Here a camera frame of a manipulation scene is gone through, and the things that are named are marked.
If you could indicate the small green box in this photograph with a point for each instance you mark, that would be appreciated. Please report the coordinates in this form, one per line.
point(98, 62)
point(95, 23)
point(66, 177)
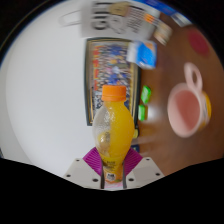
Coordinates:
point(146, 94)
point(142, 112)

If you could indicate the white paper gift bag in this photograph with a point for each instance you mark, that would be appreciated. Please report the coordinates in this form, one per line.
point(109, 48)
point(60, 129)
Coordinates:
point(113, 20)

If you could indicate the blue tissue pack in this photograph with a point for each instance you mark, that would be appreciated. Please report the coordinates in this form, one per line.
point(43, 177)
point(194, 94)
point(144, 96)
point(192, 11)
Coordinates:
point(143, 54)

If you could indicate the orange juice bottle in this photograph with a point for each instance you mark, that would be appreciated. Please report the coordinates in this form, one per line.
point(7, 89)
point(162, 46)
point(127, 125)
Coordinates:
point(115, 126)

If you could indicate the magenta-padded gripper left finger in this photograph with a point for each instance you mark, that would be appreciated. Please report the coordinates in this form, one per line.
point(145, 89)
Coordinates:
point(83, 172)

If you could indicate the small beige packet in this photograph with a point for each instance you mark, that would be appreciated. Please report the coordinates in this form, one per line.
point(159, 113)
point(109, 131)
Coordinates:
point(163, 33)

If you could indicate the flat round red coaster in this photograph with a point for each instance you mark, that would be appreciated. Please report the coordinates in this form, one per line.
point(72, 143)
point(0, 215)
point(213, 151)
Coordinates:
point(199, 42)

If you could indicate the pink patterned mug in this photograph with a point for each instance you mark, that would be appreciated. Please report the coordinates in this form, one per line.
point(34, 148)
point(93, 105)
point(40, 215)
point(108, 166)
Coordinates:
point(186, 110)

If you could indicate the framed group photo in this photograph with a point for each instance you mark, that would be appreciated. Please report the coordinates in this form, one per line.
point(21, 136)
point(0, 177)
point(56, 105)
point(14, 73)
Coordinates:
point(110, 63)

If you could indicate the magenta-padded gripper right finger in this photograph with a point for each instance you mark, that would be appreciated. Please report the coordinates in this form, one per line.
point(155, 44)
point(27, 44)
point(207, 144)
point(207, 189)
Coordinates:
point(144, 171)

